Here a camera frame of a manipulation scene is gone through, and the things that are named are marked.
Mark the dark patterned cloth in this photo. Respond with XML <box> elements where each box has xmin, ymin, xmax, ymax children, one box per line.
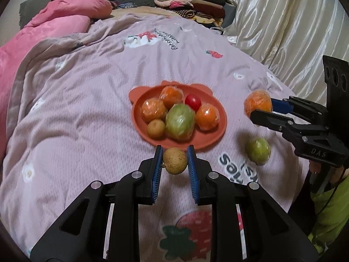
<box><xmin>110</xmin><ymin>1</ymin><xmax>138</xmax><ymax>9</ymax></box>

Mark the person's right hand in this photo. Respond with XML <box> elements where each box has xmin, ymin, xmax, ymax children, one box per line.
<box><xmin>309</xmin><ymin>160</ymin><xmax>349</xmax><ymax>188</ymax></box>

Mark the orange bear-shaped plate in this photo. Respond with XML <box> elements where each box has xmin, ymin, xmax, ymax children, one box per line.
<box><xmin>129</xmin><ymin>80</ymin><xmax>228</xmax><ymax>151</ymax></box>

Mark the red tomato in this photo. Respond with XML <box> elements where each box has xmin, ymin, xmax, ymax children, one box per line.
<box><xmin>185</xmin><ymin>94</ymin><xmax>202</xmax><ymax>111</ymax></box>

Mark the person's right forearm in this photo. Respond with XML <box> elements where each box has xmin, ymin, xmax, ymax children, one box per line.
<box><xmin>308</xmin><ymin>176</ymin><xmax>349</xmax><ymax>247</ymax></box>

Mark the green fruit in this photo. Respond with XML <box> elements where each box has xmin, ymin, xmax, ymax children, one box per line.
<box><xmin>246</xmin><ymin>137</ymin><xmax>272</xmax><ymax>166</ymax></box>
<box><xmin>165</xmin><ymin>103</ymin><xmax>196</xmax><ymax>142</ymax></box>

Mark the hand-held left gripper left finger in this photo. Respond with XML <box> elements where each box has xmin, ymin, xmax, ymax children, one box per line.
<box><xmin>30</xmin><ymin>145</ymin><xmax>164</xmax><ymax>262</ymax></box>

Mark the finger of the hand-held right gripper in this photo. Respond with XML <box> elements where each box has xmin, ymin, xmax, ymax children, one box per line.
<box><xmin>271</xmin><ymin>96</ymin><xmax>328</xmax><ymax>125</ymax></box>
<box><xmin>250</xmin><ymin>109</ymin><xmax>294</xmax><ymax>135</ymax></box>

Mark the pink duvet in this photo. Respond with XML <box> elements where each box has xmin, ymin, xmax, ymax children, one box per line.
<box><xmin>0</xmin><ymin>0</ymin><xmax>113</xmax><ymax>164</ymax></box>

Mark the orange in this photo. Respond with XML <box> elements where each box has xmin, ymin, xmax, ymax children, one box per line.
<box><xmin>141</xmin><ymin>98</ymin><xmax>168</xmax><ymax>123</ymax></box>
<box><xmin>159</xmin><ymin>85</ymin><xmax>184</xmax><ymax>109</ymax></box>
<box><xmin>195</xmin><ymin>103</ymin><xmax>220</xmax><ymax>131</ymax></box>
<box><xmin>243</xmin><ymin>90</ymin><xmax>273</xmax><ymax>119</ymax></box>

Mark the pile of folded clothes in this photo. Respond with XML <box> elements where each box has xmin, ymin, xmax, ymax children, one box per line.
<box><xmin>153</xmin><ymin>0</ymin><xmax>227</xmax><ymax>28</ymax></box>

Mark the beige blanket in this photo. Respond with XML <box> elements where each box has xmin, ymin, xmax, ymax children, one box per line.
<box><xmin>110</xmin><ymin>6</ymin><xmax>178</xmax><ymax>19</ymax></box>

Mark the cream satin curtain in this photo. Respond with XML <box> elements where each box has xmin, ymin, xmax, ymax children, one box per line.
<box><xmin>218</xmin><ymin>0</ymin><xmax>349</xmax><ymax>107</ymax></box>

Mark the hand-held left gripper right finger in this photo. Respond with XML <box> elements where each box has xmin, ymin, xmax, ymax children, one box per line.
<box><xmin>187</xmin><ymin>145</ymin><xmax>319</xmax><ymax>262</ymax></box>

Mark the printed purple blanket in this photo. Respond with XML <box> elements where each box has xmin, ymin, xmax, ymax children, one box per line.
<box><xmin>0</xmin><ymin>14</ymin><xmax>314</xmax><ymax>260</ymax></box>

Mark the grey cloth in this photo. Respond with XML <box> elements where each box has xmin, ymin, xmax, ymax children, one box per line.
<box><xmin>222</xmin><ymin>4</ymin><xmax>237</xmax><ymax>29</ymax></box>

